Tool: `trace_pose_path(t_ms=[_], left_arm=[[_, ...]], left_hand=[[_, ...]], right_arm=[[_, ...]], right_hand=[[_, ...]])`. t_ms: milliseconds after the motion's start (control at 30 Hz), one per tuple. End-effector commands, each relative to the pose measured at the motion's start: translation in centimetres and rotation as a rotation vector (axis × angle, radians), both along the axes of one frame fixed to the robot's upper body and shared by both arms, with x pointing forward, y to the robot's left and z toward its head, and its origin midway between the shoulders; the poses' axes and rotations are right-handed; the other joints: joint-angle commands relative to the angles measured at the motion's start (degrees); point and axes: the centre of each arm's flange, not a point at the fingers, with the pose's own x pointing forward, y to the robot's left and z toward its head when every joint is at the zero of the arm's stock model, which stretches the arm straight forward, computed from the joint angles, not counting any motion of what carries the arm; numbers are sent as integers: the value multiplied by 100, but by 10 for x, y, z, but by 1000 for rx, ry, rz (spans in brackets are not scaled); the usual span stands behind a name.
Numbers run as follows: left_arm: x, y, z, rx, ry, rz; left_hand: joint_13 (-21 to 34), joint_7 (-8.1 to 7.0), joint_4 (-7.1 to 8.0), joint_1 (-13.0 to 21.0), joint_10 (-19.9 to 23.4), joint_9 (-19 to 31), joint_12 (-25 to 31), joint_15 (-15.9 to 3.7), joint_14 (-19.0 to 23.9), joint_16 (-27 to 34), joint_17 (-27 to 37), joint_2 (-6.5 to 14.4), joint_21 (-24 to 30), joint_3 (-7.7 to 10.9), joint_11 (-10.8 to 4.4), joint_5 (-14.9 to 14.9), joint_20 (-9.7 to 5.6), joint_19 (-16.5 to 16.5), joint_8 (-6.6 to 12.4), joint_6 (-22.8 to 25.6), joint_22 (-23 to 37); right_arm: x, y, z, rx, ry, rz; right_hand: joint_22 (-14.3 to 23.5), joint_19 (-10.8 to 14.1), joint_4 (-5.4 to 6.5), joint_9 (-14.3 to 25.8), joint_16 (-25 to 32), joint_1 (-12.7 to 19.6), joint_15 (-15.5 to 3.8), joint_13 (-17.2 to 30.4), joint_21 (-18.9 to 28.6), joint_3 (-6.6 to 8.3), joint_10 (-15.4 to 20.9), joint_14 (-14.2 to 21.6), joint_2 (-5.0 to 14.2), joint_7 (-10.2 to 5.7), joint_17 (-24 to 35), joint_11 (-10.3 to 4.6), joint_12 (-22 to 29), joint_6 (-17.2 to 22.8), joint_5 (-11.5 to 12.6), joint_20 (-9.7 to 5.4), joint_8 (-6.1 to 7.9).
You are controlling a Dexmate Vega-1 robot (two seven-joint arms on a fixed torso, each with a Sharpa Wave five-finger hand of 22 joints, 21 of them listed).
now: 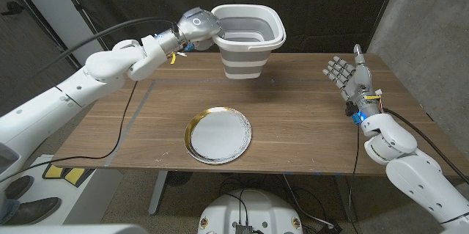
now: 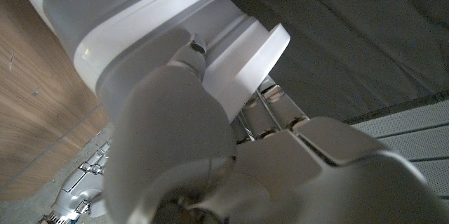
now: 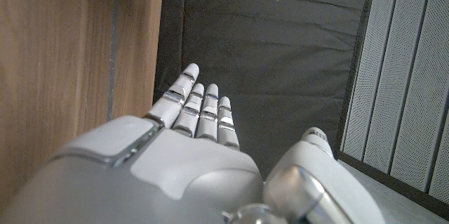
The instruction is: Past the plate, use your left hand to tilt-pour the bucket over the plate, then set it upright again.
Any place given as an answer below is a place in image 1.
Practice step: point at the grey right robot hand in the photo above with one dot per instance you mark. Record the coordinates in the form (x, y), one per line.
(361, 80)

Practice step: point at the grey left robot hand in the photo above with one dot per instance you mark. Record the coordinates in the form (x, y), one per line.
(199, 25)

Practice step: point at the white grey collapsible bucket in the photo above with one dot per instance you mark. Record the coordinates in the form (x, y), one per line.
(245, 58)

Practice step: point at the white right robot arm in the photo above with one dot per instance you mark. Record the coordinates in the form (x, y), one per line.
(417, 179)

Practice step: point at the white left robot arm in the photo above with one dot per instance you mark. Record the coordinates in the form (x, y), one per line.
(73, 94)

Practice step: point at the white plate with gold rim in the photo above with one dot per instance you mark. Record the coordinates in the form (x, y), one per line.
(220, 135)

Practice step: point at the black backdrop stand pole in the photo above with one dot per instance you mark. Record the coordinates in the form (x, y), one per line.
(78, 8)
(384, 4)

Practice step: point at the black backdrop curtain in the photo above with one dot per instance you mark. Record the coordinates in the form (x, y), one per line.
(329, 6)

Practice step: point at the grey table leg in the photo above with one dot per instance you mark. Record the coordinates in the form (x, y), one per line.
(340, 186)
(158, 193)

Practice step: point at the black power adapter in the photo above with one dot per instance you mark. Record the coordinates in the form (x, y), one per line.
(329, 227)

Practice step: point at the white robot torso base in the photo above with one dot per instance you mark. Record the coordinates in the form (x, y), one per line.
(253, 208)

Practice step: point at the grey module on torso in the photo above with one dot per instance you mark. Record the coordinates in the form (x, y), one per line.
(243, 229)

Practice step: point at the white floor platform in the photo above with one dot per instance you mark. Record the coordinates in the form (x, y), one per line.
(99, 190)

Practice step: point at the yellow black foot pedal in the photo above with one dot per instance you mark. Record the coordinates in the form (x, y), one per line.
(77, 176)
(54, 171)

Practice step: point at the white robot chest edge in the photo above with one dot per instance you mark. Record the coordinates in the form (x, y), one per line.
(73, 229)

